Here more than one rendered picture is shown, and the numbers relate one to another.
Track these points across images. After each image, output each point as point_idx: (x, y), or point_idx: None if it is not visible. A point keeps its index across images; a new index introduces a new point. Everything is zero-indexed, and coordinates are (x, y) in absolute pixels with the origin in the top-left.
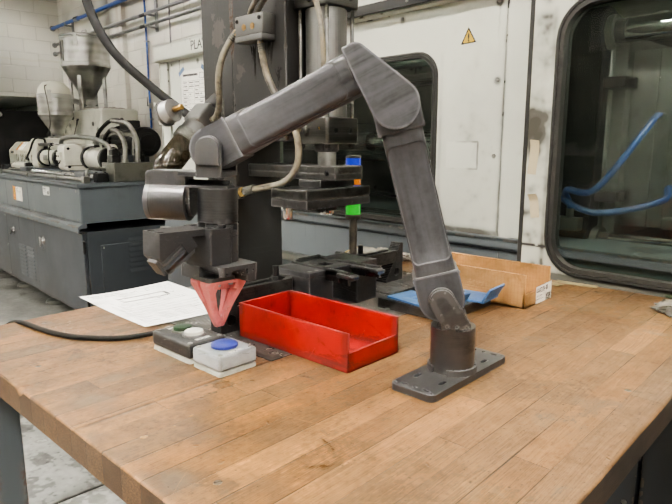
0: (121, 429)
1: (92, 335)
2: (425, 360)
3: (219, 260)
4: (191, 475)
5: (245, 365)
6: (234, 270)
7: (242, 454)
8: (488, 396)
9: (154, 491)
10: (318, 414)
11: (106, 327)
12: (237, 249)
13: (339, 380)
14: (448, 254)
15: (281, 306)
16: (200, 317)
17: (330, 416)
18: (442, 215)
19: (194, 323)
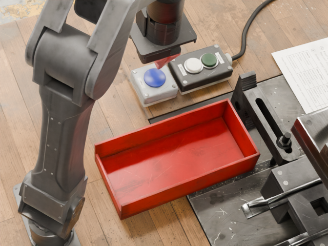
0: (77, 19)
1: (252, 16)
2: (91, 232)
3: (138, 24)
4: (7, 39)
5: (139, 96)
6: (131, 37)
7: (14, 64)
8: (0, 234)
9: (3, 24)
10: (38, 115)
11: (285, 30)
12: (153, 37)
13: (85, 149)
14: (32, 172)
15: (247, 149)
16: (292, 99)
17: (31, 120)
18: (44, 156)
19: (274, 91)
